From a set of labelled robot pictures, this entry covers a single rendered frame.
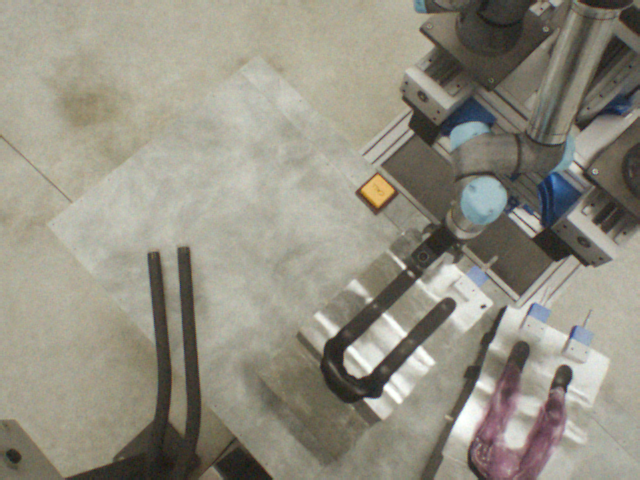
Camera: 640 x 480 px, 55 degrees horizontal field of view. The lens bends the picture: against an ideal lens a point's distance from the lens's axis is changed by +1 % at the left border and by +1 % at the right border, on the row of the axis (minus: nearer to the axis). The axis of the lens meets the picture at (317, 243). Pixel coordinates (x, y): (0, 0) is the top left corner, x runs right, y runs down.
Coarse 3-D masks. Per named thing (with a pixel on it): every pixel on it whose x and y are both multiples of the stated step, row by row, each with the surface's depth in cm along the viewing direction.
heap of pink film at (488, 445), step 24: (504, 384) 135; (504, 408) 132; (552, 408) 134; (480, 432) 133; (504, 432) 134; (552, 432) 132; (480, 456) 132; (504, 456) 133; (528, 456) 132; (552, 456) 133
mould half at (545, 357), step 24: (504, 312) 145; (504, 336) 143; (552, 336) 144; (480, 360) 143; (504, 360) 141; (528, 360) 142; (552, 360) 142; (600, 360) 143; (480, 384) 136; (528, 384) 139; (576, 384) 141; (600, 384) 141; (456, 408) 141; (480, 408) 135; (528, 408) 135; (576, 408) 138; (456, 432) 135; (528, 432) 134; (576, 432) 134; (432, 456) 139; (456, 456) 134; (576, 456) 133
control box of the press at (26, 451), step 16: (0, 432) 103; (16, 432) 109; (144, 432) 214; (176, 432) 215; (0, 448) 99; (16, 448) 104; (32, 448) 109; (128, 448) 213; (144, 448) 213; (176, 448) 213; (0, 464) 95; (16, 464) 98; (32, 464) 104; (48, 464) 110; (112, 464) 158; (128, 464) 170; (144, 464) 183; (160, 464) 201; (192, 464) 212
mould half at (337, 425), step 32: (384, 256) 144; (352, 288) 141; (384, 288) 142; (416, 288) 142; (448, 288) 142; (320, 320) 134; (384, 320) 140; (416, 320) 140; (448, 320) 140; (288, 352) 140; (320, 352) 133; (352, 352) 133; (384, 352) 135; (416, 352) 138; (288, 384) 138; (320, 384) 138; (320, 416) 136; (352, 416) 137; (384, 416) 130
